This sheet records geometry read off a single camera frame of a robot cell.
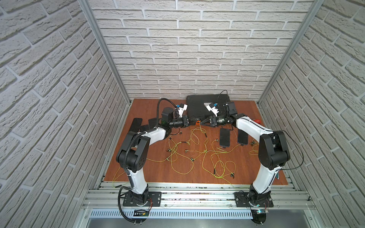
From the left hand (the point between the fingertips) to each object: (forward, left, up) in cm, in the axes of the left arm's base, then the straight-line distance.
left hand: (199, 120), depth 83 cm
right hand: (-1, -3, -3) cm, 4 cm away
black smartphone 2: (0, -20, -20) cm, 28 cm away
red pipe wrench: (+13, -48, -18) cm, 53 cm away
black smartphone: (+13, +46, -23) cm, 53 cm away
